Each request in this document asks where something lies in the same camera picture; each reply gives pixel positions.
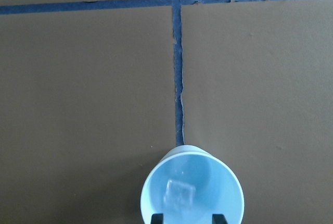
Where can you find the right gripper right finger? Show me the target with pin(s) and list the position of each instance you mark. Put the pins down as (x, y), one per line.
(218, 219)

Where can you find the blue plastic cup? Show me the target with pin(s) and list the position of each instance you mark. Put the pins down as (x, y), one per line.
(218, 190)

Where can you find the clear ice cube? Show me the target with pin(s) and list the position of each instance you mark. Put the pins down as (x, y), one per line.
(179, 194)

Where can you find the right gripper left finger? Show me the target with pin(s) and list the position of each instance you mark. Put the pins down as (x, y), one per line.
(157, 219)

